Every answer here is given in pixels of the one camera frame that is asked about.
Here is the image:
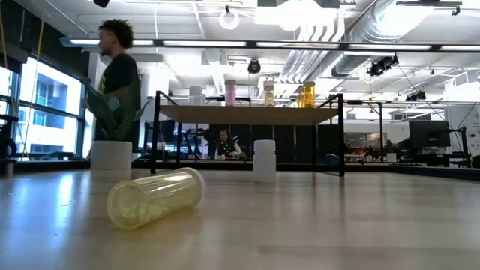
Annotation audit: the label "snake plant in white pot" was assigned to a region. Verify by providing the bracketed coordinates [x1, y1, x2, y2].
[85, 78, 151, 172]

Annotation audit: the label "black aluminium table frame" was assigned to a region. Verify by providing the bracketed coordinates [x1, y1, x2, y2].
[0, 157, 480, 181]

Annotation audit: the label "wooden shelf black metal legs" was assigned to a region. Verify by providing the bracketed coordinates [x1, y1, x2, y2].
[149, 89, 346, 178]

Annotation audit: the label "yellow medicine bottle white cap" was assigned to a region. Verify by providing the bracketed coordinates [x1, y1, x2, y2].
[263, 81, 276, 107]
[106, 167, 206, 231]

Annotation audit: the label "white ring ceiling lamp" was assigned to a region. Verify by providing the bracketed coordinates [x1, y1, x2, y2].
[218, 9, 241, 32]

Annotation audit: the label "black room divider panel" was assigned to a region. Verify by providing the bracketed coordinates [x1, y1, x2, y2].
[208, 124, 341, 162]

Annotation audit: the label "long linear light strip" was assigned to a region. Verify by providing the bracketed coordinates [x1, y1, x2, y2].
[59, 36, 480, 53]

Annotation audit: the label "silver ventilation duct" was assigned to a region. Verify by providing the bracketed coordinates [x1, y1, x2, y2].
[331, 0, 462, 78]

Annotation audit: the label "black ceiling spotlight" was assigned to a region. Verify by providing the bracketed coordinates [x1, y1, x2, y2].
[247, 58, 263, 75]
[366, 55, 400, 78]
[404, 89, 428, 102]

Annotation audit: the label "white ceiling pipe bundle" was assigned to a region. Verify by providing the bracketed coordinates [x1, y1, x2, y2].
[258, 7, 350, 99]

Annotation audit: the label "large glass window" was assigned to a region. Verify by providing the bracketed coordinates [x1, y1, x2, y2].
[0, 55, 89, 162]

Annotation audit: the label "pink medicine bottle white cap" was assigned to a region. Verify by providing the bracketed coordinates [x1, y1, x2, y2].
[224, 79, 238, 107]

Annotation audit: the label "person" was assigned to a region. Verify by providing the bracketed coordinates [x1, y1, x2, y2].
[82, 18, 143, 143]
[214, 129, 245, 161]

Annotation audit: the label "black computer monitor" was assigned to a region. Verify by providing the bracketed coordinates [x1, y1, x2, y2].
[408, 119, 452, 149]

